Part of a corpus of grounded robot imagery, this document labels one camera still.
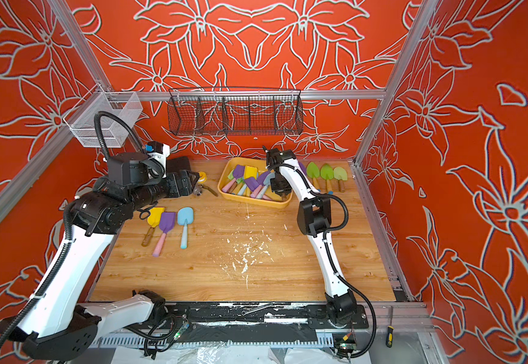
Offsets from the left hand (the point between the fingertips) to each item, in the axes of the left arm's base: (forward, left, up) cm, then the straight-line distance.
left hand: (187, 172), depth 64 cm
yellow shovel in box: (+35, -13, -36) cm, 52 cm away
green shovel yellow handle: (+38, -52, -37) cm, 75 cm away
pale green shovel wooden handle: (+38, -59, -38) cm, 80 cm away
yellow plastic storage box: (+20, -10, -35) cm, 42 cm away
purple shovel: (+27, -15, -35) cm, 47 cm away
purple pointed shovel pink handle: (+32, -7, -34) cm, 48 cm away
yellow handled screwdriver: (-31, -64, -38) cm, 81 cm away
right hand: (+21, -30, -32) cm, 49 cm away
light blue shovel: (+7, +13, -38) cm, 41 cm away
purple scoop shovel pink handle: (+3, +20, -36) cm, 41 cm away
